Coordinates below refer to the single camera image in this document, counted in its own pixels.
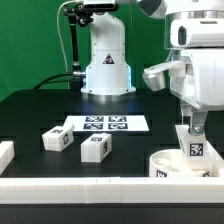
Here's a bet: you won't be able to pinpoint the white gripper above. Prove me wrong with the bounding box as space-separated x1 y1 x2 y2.
169 48 224 135

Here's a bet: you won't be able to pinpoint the white round stool seat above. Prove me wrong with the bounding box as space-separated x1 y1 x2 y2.
149 149 212 178

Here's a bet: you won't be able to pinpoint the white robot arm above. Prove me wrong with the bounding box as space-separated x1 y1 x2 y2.
84 0 224 135

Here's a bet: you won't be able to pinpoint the white marker sheet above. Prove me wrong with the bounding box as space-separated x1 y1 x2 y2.
64 115 149 132

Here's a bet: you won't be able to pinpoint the white U-shaped fence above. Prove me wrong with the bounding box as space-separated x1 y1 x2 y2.
0 139 224 205

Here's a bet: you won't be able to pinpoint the white cable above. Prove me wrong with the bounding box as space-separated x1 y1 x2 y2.
56 0 84 74

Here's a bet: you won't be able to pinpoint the black cables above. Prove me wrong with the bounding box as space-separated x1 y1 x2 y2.
32 72 84 90

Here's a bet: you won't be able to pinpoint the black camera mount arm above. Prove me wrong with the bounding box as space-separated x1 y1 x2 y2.
64 3 93 90

